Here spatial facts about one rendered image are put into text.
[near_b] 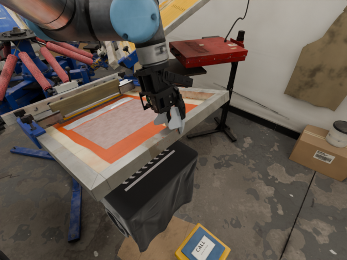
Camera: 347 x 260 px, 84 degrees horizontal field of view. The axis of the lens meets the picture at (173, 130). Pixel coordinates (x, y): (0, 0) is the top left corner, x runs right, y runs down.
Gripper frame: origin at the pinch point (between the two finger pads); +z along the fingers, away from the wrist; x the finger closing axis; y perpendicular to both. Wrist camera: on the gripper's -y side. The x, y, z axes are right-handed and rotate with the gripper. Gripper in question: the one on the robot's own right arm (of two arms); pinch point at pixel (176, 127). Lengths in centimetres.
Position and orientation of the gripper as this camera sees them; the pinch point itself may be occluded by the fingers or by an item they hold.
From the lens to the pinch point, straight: 58.7
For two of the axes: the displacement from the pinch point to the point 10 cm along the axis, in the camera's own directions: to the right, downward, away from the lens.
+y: -6.7, 4.8, -5.7
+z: 2.0, 8.5, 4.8
